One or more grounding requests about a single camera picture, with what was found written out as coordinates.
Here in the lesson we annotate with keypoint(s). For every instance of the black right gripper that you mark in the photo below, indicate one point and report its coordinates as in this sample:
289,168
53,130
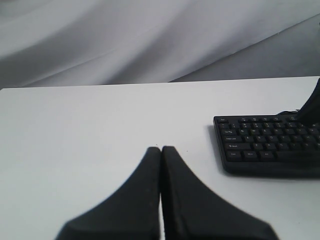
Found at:
310,111

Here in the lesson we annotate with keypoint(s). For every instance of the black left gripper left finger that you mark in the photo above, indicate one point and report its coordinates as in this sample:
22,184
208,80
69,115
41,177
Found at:
130,213

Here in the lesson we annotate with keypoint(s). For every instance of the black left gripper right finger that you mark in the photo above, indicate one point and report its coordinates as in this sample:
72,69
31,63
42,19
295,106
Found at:
191,211

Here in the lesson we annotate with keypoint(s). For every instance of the black acer keyboard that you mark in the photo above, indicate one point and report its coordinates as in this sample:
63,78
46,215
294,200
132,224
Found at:
268,146

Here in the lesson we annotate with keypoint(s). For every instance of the grey backdrop cloth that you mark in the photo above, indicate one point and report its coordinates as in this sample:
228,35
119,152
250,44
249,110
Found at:
54,43

